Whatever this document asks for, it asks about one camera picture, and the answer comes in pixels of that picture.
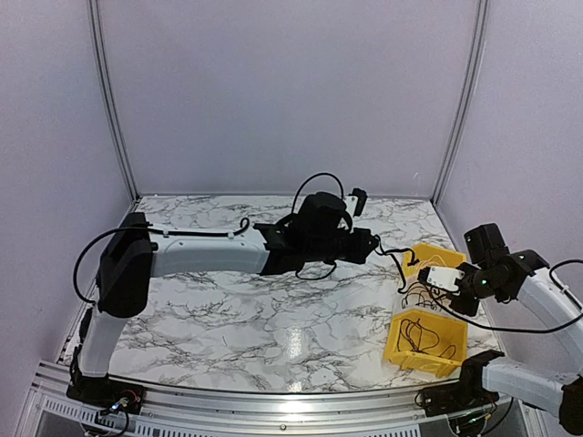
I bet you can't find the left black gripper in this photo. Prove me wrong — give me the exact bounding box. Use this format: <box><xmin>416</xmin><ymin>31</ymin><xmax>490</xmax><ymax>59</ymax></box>
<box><xmin>309</xmin><ymin>228</ymin><xmax>380</xmax><ymax>265</ymax></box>

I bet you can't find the black cable bundle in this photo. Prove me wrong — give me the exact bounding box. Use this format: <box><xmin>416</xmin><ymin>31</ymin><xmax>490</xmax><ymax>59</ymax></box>
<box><xmin>375</xmin><ymin>236</ymin><xmax>423</xmax><ymax>295</ymax></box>

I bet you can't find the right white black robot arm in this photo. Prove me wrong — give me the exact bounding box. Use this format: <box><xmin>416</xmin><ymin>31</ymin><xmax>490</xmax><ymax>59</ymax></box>
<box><xmin>451</xmin><ymin>223</ymin><xmax>582</xmax><ymax>436</ymax></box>

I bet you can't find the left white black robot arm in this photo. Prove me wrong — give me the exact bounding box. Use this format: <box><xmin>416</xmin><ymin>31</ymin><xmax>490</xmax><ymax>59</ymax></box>
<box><xmin>69</xmin><ymin>188</ymin><xmax>379</xmax><ymax>405</ymax></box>

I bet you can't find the clear plastic storage bin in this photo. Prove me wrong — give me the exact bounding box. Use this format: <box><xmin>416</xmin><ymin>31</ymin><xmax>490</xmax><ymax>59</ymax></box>
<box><xmin>393</xmin><ymin>277</ymin><xmax>451</xmax><ymax>315</ymax></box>

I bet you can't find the near yellow storage bin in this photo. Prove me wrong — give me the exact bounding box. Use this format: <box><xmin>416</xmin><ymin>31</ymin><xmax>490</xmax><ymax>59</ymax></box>
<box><xmin>383</xmin><ymin>310</ymin><xmax>468</xmax><ymax>379</ymax></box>

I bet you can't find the yellow storage bin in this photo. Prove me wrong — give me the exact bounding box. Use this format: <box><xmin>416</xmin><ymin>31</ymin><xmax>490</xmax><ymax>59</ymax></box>
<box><xmin>383</xmin><ymin>310</ymin><xmax>468</xmax><ymax>379</ymax></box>
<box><xmin>402</xmin><ymin>243</ymin><xmax>466</xmax><ymax>278</ymax></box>

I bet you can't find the far yellow storage bin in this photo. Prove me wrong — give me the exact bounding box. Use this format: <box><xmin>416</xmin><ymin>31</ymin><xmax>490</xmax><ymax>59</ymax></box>
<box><xmin>402</xmin><ymin>243</ymin><xmax>466</xmax><ymax>278</ymax></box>

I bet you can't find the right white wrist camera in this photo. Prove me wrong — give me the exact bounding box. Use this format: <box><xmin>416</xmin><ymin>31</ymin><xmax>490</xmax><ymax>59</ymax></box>
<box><xmin>417</xmin><ymin>266</ymin><xmax>465</xmax><ymax>292</ymax></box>

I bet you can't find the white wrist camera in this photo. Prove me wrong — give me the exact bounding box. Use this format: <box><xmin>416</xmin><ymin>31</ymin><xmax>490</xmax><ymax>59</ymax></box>
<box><xmin>343</xmin><ymin>188</ymin><xmax>368</xmax><ymax>218</ymax></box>
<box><xmin>417</xmin><ymin>266</ymin><xmax>465</xmax><ymax>292</ymax></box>

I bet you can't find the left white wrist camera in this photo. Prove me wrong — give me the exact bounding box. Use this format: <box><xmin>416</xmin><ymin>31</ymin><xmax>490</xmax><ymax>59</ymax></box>
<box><xmin>343</xmin><ymin>188</ymin><xmax>368</xmax><ymax>218</ymax></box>

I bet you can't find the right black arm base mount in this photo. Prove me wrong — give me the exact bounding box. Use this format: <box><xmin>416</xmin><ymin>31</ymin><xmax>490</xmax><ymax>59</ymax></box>
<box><xmin>414</xmin><ymin>381</ymin><xmax>499</xmax><ymax>417</ymax></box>

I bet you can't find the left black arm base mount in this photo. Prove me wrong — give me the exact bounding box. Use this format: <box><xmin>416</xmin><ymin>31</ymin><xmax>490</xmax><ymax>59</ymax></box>
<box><xmin>66</xmin><ymin>378</ymin><xmax>145</xmax><ymax>414</ymax></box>

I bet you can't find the aluminium front frame rail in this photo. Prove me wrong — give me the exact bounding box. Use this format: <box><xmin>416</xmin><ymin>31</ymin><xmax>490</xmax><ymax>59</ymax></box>
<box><xmin>26</xmin><ymin>361</ymin><xmax>547</xmax><ymax>437</ymax></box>

